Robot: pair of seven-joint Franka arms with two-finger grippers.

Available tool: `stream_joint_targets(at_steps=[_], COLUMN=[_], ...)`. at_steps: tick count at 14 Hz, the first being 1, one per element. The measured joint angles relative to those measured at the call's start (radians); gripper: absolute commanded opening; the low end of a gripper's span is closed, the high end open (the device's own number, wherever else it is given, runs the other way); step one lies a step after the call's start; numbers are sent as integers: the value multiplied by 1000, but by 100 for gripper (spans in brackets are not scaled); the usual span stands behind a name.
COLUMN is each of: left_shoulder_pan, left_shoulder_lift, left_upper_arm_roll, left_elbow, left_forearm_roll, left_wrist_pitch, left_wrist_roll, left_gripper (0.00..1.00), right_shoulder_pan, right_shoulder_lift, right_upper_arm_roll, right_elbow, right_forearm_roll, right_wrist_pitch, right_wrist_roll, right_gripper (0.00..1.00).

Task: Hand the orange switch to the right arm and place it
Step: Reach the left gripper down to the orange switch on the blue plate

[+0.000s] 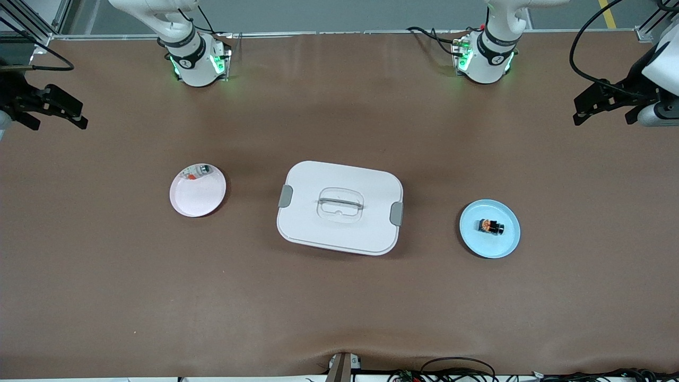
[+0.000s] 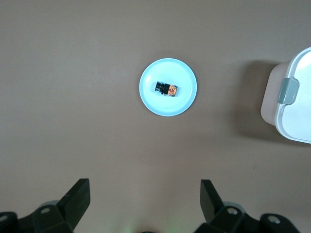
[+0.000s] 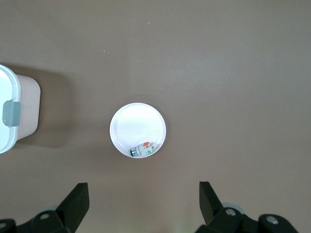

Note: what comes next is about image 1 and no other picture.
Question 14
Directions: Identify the black and orange switch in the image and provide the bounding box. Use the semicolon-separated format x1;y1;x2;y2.
476;218;505;236

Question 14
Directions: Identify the pink round plate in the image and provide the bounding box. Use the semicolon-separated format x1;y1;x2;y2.
169;163;227;218

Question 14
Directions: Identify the light blue round plate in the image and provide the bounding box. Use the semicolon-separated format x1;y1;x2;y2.
459;199;521;259

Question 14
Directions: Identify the white lidded storage box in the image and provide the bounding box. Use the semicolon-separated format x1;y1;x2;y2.
276;161;404;256

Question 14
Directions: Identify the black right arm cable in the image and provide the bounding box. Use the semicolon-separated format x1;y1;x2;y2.
0;16;75;72

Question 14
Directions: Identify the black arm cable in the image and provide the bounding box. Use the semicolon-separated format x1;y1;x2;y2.
0;16;75;72
569;0;645;99

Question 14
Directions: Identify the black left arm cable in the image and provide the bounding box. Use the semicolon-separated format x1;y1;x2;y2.
569;0;645;99

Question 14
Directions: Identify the aluminium frame profile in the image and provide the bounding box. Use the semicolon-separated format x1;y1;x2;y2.
0;0;71;47
634;0;679;43

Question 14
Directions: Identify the white switch with green button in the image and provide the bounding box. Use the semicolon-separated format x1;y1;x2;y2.
182;165;213;182

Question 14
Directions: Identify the black right base cable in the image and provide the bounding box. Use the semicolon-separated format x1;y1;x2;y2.
179;6;217;37

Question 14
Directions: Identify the black base cable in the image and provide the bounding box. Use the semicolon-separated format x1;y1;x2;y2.
407;26;467;57
179;6;217;37

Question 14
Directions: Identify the black left base cable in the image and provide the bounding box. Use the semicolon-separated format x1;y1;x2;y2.
407;26;467;57

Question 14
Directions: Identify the black cable bundle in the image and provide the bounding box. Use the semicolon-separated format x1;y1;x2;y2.
530;367;679;382

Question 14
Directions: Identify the black looped cable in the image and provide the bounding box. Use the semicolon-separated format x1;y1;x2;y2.
420;357;497;382

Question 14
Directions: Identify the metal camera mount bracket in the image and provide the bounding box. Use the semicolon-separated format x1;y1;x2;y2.
325;352;363;382

